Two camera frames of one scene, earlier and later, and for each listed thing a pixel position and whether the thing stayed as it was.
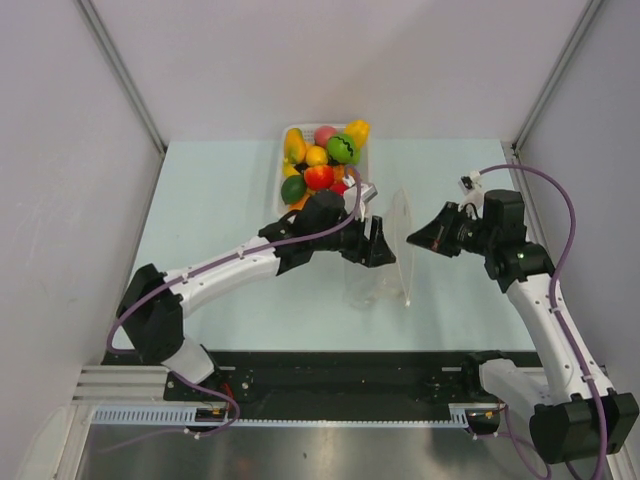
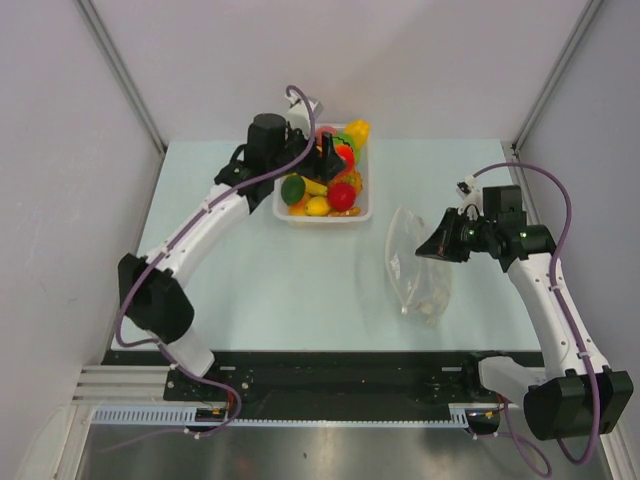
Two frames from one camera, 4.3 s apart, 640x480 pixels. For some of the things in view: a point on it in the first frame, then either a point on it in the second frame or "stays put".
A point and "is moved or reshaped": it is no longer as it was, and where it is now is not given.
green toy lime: x=293 y=188 stays put
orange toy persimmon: x=298 y=205 stays put
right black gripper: x=436 y=234 stays put
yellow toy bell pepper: x=359 y=130 stays put
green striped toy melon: x=343 y=148 stays put
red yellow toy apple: x=319 y=177 is moved or reshaped
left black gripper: x=371 y=254 -> x=327 y=167
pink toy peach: x=322 y=135 stays put
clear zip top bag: x=389 y=281 -> x=421 y=284
